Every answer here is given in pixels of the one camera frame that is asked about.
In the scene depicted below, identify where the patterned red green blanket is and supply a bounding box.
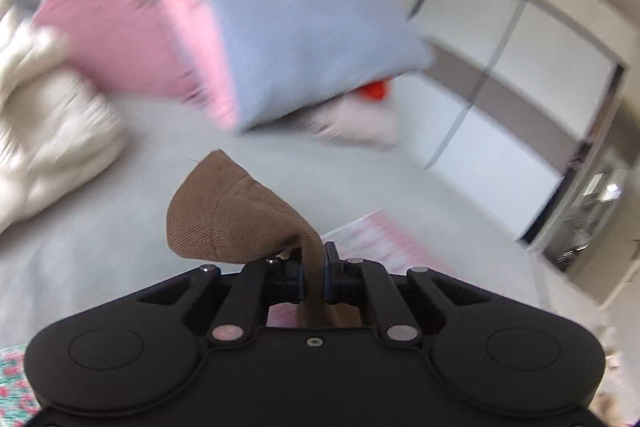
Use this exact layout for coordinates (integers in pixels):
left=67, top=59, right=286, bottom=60
left=0, top=208, right=457, bottom=427

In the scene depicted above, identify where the orange plush toy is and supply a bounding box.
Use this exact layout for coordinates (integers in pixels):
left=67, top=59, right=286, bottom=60
left=354, top=78, right=392, bottom=104

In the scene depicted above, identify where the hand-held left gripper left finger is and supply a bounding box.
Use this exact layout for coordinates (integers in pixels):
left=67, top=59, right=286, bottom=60
left=135, top=257, right=307, bottom=347

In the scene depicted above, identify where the pink pillow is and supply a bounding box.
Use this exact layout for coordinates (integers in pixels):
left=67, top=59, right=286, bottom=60
left=32, top=0, right=201, bottom=100

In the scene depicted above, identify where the white fluffy blanket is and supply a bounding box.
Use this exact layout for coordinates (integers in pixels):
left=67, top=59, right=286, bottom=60
left=0, top=0, right=127, bottom=235

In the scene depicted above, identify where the dark mirror panel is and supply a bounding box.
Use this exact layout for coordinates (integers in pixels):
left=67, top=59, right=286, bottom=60
left=542, top=142, right=640, bottom=277

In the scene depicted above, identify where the brown fleece blanket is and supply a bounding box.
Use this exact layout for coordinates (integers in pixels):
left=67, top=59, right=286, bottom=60
left=166, top=149, right=363, bottom=330

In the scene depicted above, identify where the white wardrobe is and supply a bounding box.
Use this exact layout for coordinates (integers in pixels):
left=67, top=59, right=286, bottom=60
left=406, top=0, right=630, bottom=249

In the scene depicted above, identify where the grey bed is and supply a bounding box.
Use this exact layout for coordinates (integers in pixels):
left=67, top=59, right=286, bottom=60
left=0, top=72, right=551, bottom=358

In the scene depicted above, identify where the beige pillow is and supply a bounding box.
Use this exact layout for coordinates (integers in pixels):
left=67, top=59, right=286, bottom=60
left=305, top=99, right=401, bottom=150

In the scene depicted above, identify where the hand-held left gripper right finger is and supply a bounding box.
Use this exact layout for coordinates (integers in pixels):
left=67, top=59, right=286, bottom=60
left=322, top=242, right=493, bottom=344

